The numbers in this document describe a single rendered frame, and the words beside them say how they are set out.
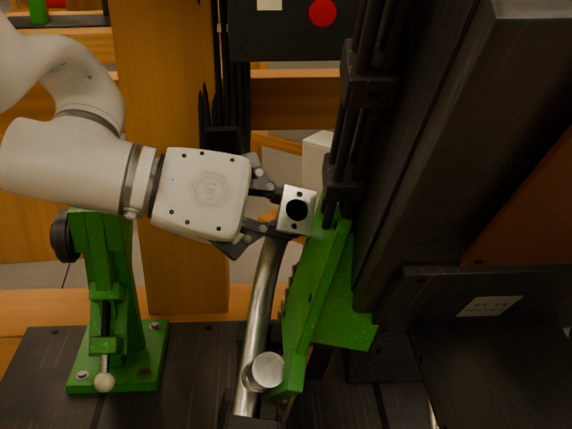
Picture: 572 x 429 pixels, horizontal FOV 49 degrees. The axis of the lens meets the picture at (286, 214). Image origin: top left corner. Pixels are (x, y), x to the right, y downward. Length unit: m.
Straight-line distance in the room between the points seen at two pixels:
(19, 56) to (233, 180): 0.25
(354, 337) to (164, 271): 0.47
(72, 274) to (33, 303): 1.73
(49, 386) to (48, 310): 0.22
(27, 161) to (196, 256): 0.43
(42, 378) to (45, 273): 1.98
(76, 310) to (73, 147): 0.53
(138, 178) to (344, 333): 0.27
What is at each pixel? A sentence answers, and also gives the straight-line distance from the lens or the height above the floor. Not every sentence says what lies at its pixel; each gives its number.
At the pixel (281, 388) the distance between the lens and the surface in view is 0.70.
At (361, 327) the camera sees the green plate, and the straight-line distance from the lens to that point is 0.68.
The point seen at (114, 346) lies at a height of 0.99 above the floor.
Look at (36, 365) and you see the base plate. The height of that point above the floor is 0.90.
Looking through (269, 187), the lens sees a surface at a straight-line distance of 0.73.
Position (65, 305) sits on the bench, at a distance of 1.20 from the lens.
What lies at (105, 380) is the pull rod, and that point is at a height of 0.95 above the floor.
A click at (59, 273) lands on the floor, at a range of 2.97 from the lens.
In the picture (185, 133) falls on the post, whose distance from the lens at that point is 0.95.
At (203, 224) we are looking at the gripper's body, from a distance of 0.69.
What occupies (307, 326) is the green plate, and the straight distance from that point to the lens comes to 0.66.
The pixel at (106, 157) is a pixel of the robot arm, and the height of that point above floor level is 1.29.
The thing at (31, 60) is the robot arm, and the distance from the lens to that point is 0.62.
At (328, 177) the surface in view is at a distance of 0.53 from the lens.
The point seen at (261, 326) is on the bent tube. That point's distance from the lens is 0.81.
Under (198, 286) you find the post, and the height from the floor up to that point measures 0.94.
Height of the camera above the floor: 1.56
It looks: 28 degrees down
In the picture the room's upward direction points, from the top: straight up
